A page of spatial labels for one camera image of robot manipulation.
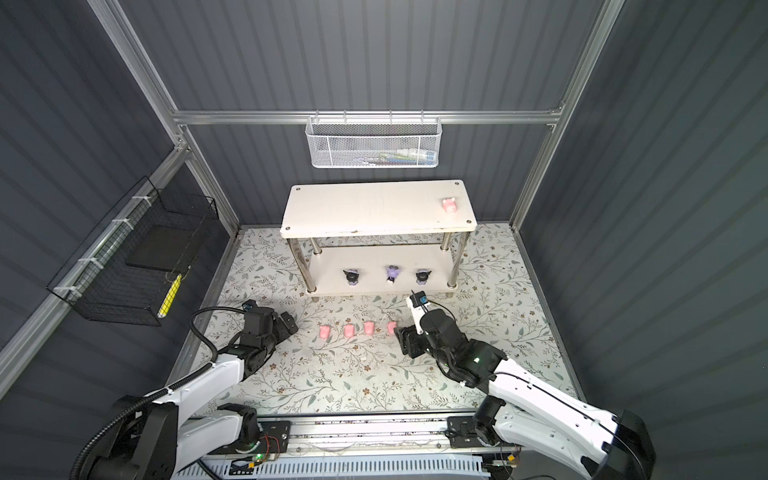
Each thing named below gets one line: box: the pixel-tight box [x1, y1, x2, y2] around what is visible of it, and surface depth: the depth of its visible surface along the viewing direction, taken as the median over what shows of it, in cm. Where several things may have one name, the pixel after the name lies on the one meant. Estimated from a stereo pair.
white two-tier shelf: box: [280, 179, 477, 296], surface depth 84 cm
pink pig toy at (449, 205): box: [442, 197, 458, 214], surface depth 77 cm
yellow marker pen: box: [157, 274, 183, 318], surface depth 69 cm
